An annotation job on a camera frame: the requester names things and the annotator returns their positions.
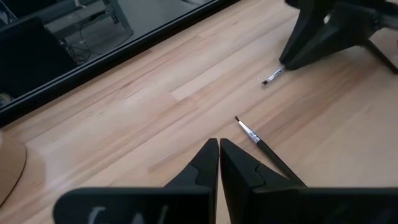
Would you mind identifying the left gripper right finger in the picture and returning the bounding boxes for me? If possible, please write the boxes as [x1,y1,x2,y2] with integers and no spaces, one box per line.
[220,138,398,224]

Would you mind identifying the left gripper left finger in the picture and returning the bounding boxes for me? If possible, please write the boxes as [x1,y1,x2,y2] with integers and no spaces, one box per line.
[52,138,220,224]

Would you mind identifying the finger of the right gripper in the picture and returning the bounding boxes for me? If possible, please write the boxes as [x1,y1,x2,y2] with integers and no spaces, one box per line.
[278,0,336,65]
[285,3,382,71]

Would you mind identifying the slim black makeup brush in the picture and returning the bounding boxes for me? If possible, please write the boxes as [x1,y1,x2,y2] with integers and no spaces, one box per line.
[360,39,398,75]

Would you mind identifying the black-bristled makeup brush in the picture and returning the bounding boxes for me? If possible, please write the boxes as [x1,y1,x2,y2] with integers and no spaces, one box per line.
[261,64,287,87]

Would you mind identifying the thin-tipped black makeup brush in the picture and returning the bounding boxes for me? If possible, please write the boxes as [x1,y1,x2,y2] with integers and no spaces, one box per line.
[234,115,308,188]

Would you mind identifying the black floor case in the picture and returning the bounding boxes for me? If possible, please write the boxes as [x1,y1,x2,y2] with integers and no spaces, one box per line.
[0,17,77,102]

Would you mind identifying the grey desk foot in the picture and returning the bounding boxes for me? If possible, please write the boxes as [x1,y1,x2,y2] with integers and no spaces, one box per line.
[30,0,134,41]

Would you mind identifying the black aluminium table frame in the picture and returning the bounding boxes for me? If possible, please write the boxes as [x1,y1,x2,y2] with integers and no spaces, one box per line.
[0,0,242,128]

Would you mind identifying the thin black floor cable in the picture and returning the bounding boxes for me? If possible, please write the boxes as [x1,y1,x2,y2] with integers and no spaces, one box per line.
[58,29,134,65]

